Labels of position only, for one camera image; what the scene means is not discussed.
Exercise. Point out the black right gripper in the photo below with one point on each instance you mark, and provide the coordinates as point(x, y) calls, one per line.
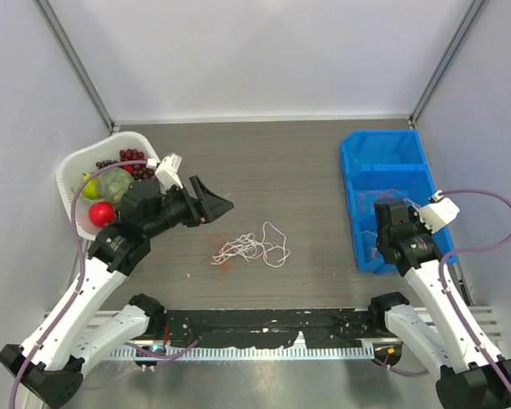
point(415, 216)

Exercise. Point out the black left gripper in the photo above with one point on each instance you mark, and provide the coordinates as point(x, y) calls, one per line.
point(208, 206)

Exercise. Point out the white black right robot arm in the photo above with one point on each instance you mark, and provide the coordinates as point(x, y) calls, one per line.
point(468, 369)

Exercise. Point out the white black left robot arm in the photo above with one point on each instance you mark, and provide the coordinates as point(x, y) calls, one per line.
point(53, 361)

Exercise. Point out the blue plastic divided bin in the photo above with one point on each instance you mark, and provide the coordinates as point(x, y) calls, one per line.
point(378, 164)

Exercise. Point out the red grape bunch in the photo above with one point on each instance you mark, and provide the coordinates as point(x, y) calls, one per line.
point(134, 166)

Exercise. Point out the green melon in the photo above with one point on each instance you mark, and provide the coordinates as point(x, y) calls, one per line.
point(113, 184)

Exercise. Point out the red apple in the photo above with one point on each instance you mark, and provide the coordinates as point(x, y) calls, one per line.
point(101, 214)

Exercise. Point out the dark purple grape bunch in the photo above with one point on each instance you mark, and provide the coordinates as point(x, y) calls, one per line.
point(105, 163)

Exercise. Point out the green yellow pear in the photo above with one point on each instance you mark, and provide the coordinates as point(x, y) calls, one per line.
point(90, 190)

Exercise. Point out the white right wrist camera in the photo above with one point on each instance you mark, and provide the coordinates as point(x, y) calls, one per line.
point(438, 213)

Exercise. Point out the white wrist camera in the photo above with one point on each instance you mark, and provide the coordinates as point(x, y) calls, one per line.
point(438, 213)
point(167, 172)

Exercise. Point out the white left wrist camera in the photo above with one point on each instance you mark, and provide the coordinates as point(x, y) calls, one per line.
point(167, 172)

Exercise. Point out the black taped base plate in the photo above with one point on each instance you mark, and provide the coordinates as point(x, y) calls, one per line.
point(267, 328)

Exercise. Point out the white slotted cable duct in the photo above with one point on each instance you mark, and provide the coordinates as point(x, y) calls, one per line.
point(296, 352)

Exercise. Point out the aluminium corner frame post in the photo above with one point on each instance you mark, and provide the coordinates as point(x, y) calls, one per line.
point(473, 12)

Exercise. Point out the left aluminium frame post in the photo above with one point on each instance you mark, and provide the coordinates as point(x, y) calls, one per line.
point(66, 46)

